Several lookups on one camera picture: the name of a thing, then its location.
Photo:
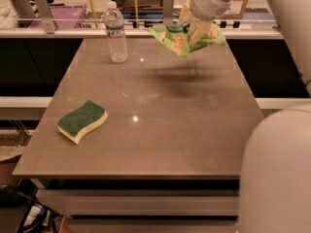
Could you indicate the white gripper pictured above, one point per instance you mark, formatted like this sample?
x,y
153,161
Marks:
x,y
208,6

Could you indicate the green rice chip bag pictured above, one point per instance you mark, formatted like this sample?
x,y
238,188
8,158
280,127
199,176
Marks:
x,y
176,38

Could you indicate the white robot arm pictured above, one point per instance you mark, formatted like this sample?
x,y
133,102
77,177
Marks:
x,y
275,180

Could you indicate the green and yellow sponge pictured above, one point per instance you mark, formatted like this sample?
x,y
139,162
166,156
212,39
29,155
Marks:
x,y
76,124

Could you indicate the cardboard box with label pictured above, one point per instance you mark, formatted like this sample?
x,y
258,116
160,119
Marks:
x,y
236,10

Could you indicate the yellow stick centre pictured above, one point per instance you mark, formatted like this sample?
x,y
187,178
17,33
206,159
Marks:
x,y
136,14

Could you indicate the yellow stick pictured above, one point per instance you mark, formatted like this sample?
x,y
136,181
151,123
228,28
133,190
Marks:
x,y
93,13
136,14

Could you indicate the clear plastic water bottle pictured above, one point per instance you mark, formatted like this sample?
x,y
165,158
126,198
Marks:
x,y
115,33

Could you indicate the yellow stick left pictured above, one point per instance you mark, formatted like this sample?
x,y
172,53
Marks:
x,y
93,13

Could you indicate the purple plastic crate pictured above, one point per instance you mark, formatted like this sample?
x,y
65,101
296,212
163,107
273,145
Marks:
x,y
67,17

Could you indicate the upper table drawer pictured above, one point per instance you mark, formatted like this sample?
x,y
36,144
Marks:
x,y
87,202

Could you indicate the table drawer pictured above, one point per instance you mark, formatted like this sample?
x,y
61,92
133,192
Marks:
x,y
152,226
87,202

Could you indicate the lower table drawer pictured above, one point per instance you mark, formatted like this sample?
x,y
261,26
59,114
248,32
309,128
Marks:
x,y
152,226

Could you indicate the box of clutter on floor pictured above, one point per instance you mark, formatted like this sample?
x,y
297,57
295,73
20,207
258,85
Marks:
x,y
40,219

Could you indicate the metal rail post centre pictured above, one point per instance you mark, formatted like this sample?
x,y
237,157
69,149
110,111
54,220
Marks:
x,y
167,11

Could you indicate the metal rail post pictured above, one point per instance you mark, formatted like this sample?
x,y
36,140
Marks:
x,y
167,11
44,11

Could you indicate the metal rail post left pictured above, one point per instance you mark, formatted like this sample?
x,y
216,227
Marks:
x,y
44,11

